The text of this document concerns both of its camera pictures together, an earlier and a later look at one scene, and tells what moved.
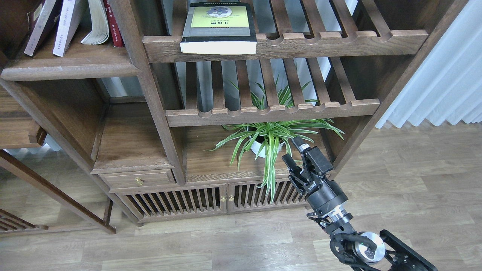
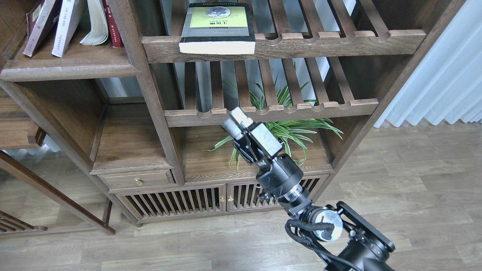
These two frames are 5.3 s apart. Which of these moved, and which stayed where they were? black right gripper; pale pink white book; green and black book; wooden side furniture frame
Moved: black right gripper
Stayed: green and black book; pale pink white book; wooden side furniture frame
